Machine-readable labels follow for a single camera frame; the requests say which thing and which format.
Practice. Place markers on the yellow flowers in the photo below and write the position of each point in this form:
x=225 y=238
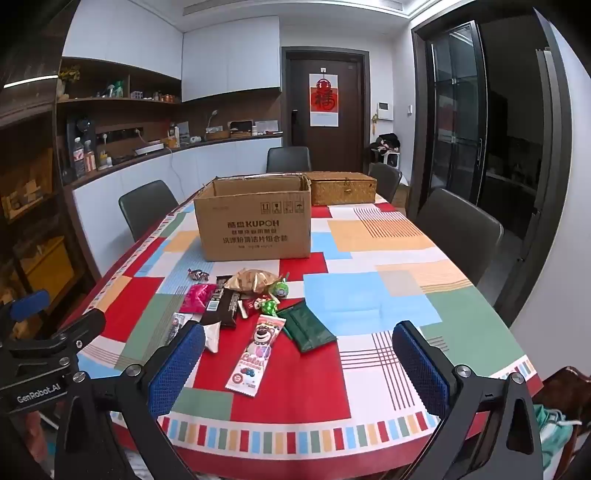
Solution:
x=70 y=74

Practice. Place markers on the white desk lamp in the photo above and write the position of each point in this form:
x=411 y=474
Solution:
x=211 y=117

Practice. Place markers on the beige snack bag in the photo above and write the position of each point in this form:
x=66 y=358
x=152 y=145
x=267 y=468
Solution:
x=251 y=280

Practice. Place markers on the brown wooden chair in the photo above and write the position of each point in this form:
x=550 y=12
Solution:
x=565 y=387

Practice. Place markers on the black framed glass sliding door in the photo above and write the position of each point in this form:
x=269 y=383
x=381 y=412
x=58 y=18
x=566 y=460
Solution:
x=457 y=115

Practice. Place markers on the small white stool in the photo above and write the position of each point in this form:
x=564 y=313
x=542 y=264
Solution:
x=393 y=160

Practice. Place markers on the dark green packet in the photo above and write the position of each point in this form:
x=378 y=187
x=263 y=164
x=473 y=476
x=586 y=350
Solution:
x=307 y=326

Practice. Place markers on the small red packet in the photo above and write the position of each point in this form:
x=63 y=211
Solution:
x=251 y=303

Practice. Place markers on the pink snack packet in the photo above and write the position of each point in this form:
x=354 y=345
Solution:
x=197 y=297

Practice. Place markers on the small silver red candy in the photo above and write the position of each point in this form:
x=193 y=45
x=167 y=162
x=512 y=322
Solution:
x=197 y=275

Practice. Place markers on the wooden wall shelf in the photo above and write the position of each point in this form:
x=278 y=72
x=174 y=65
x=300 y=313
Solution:
x=115 y=101

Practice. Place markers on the dark brown chocolate bar packet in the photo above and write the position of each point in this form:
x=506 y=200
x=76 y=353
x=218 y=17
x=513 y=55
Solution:
x=221 y=307

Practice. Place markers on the black and white packet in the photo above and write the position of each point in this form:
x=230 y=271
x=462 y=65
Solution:
x=174 y=325

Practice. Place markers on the black clothes pile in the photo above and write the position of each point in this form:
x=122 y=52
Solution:
x=385 y=142

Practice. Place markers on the red and white wall calendar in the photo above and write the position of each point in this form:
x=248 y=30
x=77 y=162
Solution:
x=324 y=99

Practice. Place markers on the green lollipop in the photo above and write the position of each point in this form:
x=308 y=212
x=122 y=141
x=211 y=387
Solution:
x=280 y=290

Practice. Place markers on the white flat tray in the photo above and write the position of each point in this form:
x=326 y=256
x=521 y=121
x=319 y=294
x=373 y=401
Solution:
x=148 y=149

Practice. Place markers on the white upper cabinets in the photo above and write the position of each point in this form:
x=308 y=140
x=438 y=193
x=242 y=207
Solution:
x=221 y=64

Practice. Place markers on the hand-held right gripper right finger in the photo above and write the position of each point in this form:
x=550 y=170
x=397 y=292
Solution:
x=420 y=369

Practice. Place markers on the green wrapped candy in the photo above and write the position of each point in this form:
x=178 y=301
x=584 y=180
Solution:
x=268 y=306

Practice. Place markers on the white lower counter cabinets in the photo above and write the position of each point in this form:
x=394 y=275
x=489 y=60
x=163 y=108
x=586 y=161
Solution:
x=217 y=161

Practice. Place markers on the bottle with orange label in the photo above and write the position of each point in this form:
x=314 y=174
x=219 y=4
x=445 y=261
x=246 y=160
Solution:
x=90 y=159

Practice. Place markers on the black countertop machine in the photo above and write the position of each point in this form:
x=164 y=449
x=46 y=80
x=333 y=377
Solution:
x=76 y=127

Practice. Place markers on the pink bear print packet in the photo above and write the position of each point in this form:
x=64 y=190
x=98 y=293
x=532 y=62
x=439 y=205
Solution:
x=255 y=353

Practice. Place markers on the woven straw basket with lid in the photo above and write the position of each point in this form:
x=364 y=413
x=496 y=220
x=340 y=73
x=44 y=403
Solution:
x=339 y=189

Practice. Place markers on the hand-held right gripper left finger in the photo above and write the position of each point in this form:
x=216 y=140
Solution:
x=178 y=364

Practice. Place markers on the teal and white cloth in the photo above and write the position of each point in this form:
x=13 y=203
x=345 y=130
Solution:
x=551 y=429

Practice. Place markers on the white intercom panel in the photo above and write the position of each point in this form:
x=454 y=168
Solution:
x=384 y=110

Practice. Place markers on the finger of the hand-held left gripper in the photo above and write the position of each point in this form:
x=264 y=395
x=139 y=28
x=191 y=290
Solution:
x=81 y=330
x=30 y=304

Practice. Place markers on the dark grey chair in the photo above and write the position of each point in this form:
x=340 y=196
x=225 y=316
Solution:
x=288 y=160
x=387 y=181
x=461 y=230
x=145 y=203

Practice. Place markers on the brown cardboard box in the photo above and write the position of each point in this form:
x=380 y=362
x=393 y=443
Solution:
x=254 y=226

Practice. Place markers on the dark wooden display cabinet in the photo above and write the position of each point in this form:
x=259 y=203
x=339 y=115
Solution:
x=32 y=194

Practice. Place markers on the dark brown door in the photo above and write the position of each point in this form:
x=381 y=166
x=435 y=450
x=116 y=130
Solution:
x=355 y=110

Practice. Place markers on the clear bottle with red label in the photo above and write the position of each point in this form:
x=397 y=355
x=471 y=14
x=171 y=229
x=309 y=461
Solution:
x=79 y=159

